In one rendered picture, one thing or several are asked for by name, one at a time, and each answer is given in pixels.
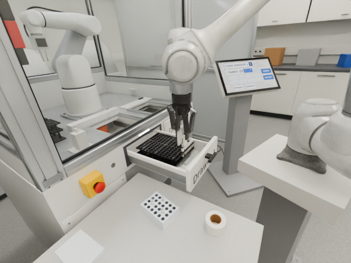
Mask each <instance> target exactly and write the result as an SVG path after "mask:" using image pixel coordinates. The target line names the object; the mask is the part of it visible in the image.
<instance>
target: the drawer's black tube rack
mask: <svg viewBox="0 0 351 263"><path fill-rule="evenodd" d="M182 143H183V141H182ZM182 148H183V147H182V144H180V145H179V146H178V141H177V138H176V137H173V136H169V135H166V134H162V133H157V134H155V135H153V136H152V137H150V138H149V139H147V140H146V141H145V142H143V143H142V144H140V145H139V146H137V147H136V149H139V150H140V151H139V152H137V153H138V154H141V155H144V156H146V157H149V158H152V159H155V160H158V161H161V162H163V163H166V164H169V165H172V166H175V167H177V166H178V165H179V164H180V163H181V162H182V161H183V160H184V159H185V158H186V157H187V156H188V155H189V153H190V152H191V151H192V150H193V149H194V147H192V148H191V149H190V150H189V152H187V153H186V155H184V157H182V156H180V157H179V159H178V160H177V161H176V162H174V161H172V159H173V158H174V157H175V156H176V155H177V154H178V153H179V152H180V151H181V149H182Z"/></svg>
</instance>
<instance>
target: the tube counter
mask: <svg viewBox="0 0 351 263"><path fill-rule="evenodd" d="M239 72H240V74H244V73H254V72H259V69H258V67H254V68H243V69H239Z"/></svg>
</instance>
